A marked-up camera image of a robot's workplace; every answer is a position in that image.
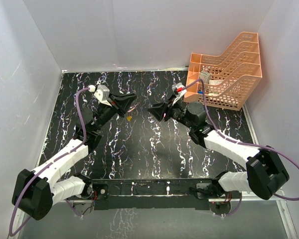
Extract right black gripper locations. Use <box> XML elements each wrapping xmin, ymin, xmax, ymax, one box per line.
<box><xmin>149</xmin><ymin>94</ymin><xmax>195</xmax><ymax>129</ymax></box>

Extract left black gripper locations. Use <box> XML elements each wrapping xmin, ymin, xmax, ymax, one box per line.
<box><xmin>92</xmin><ymin>93</ymin><xmax>137</xmax><ymax>132</ymax></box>

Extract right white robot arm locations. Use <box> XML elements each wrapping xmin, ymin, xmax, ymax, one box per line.
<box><xmin>148</xmin><ymin>96</ymin><xmax>290</xmax><ymax>200</ymax></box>

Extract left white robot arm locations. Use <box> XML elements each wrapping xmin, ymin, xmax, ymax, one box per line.
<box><xmin>11</xmin><ymin>94</ymin><xmax>137</xmax><ymax>221</ymax></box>

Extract small box in organizer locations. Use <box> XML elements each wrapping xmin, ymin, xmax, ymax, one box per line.
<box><xmin>199</xmin><ymin>71</ymin><xmax>211</xmax><ymax>84</ymax></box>

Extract white papers in organizer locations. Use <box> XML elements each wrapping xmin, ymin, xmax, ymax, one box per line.
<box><xmin>209</xmin><ymin>80</ymin><xmax>224</xmax><ymax>85</ymax></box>

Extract orange plastic file organizer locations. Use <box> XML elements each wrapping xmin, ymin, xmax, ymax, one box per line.
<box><xmin>184</xmin><ymin>32</ymin><xmax>262</xmax><ymax>111</ymax></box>

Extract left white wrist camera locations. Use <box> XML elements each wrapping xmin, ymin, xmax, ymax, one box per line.
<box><xmin>89</xmin><ymin>85</ymin><xmax>111</xmax><ymax>106</ymax></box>

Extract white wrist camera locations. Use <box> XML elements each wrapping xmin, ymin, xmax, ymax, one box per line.
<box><xmin>89</xmin><ymin>85</ymin><xmax>111</xmax><ymax>106</ymax></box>
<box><xmin>172</xmin><ymin>83</ymin><xmax>187</xmax><ymax>106</ymax></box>

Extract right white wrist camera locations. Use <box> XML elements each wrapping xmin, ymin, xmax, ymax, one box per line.
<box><xmin>172</xmin><ymin>83</ymin><xmax>187</xmax><ymax>106</ymax></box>

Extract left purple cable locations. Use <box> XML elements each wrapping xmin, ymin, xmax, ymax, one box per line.
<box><xmin>8</xmin><ymin>87</ymin><xmax>95</xmax><ymax>237</ymax></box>

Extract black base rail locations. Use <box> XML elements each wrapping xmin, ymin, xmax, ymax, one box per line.
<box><xmin>89</xmin><ymin>178</ymin><xmax>242</xmax><ymax>212</ymax></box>

